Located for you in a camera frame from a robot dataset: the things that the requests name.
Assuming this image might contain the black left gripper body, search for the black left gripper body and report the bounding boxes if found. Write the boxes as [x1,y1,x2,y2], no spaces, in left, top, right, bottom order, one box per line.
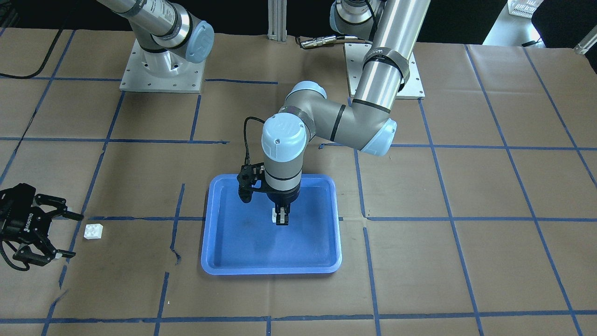
[268,189,299,208]

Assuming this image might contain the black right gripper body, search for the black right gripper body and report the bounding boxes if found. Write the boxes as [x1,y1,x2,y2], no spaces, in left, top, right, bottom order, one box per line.
[1,183,47,262]

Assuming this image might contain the white block with studs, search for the white block with studs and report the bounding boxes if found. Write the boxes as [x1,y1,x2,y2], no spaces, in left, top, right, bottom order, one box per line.
[83,224,103,240]

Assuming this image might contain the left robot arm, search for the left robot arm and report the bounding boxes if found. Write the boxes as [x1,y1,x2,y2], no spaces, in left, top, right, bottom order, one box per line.
[261,0,430,225]

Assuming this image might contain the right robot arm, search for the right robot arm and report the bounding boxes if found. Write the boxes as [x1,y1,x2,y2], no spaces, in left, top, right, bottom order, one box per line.
[0,0,215,272]

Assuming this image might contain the blue plastic tray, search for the blue plastic tray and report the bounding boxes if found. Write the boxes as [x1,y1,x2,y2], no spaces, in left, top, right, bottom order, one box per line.
[201,174,342,276]

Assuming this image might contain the white storage basket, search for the white storage basket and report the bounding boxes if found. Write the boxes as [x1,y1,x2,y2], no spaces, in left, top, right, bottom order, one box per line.
[507,0,543,19]

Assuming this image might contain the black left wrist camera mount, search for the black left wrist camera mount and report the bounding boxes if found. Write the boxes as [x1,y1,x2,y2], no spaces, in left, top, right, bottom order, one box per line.
[237,162,274,203]

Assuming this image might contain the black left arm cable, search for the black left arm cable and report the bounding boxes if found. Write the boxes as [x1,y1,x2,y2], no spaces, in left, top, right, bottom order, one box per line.
[243,117,266,166]

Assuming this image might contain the metal cable connector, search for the metal cable connector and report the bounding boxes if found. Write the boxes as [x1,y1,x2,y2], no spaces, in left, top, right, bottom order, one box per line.
[296,35,337,49]

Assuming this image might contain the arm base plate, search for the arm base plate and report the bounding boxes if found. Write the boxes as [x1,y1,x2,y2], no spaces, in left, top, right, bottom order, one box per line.
[344,43,426,100]
[119,41,206,94]

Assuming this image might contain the aluminium frame post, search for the aluminium frame post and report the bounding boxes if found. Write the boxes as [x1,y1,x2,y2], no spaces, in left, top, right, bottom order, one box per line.
[267,0,287,43]

